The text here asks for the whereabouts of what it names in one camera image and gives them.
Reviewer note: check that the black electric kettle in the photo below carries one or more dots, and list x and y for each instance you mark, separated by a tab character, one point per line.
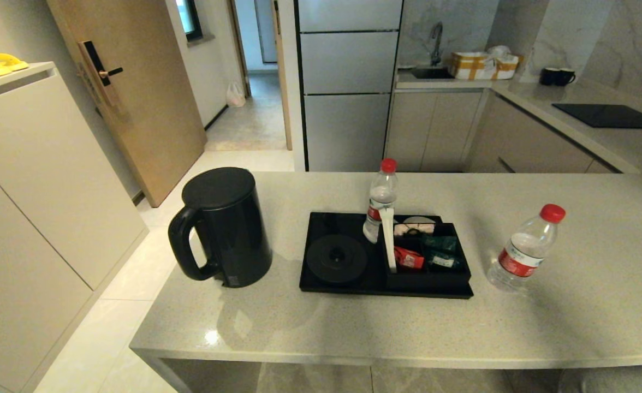
228	229

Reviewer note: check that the dark kitchen sink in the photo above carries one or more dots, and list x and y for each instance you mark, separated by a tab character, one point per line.
433	72

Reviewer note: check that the dark framed window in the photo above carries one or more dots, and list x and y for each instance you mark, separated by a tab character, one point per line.
190	19

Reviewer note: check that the red sachet packet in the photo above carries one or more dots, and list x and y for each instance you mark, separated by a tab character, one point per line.
408	257

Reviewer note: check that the narrow wooden door leaf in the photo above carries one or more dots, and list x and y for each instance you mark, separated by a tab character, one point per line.
281	76

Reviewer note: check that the yellow white box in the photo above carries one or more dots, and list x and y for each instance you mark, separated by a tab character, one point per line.
476	66

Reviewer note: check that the black compartment organizer box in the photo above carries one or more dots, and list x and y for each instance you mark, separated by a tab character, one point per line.
430	281

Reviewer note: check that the white long paper sachet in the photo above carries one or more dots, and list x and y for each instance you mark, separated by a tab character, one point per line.
389	240

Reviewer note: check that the white crumpled plastic bag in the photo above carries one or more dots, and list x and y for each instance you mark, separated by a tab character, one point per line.
500	51

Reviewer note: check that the silver refrigerator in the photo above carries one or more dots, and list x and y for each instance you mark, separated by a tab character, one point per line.
348	109

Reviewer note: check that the white round coaster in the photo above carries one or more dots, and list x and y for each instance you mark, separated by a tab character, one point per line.
419	220

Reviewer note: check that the dark green tea packet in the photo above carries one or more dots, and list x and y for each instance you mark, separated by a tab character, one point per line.
441	243
442	261

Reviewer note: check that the light wooden door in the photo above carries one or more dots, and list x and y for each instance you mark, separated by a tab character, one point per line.
146	109

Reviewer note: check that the white small packet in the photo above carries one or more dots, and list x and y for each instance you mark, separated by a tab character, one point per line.
403	229

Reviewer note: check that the clear water bottle red cap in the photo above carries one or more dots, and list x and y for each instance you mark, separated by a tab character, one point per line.
382	196
523	251

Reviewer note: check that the black mug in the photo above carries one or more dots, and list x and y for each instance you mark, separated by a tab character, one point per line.
547	76
564	77

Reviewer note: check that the black induction cooktop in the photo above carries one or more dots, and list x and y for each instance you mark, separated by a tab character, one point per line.
610	115

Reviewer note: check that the black round kettle base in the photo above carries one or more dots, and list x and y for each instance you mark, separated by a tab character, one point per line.
337	259

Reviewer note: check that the chrome kitchen faucet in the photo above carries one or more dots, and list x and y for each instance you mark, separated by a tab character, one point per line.
437	41

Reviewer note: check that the beige kitchen base cabinets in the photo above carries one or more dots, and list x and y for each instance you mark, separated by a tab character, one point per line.
435	131

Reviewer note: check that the black rectangular serving tray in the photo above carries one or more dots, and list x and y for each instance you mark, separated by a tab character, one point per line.
321	224

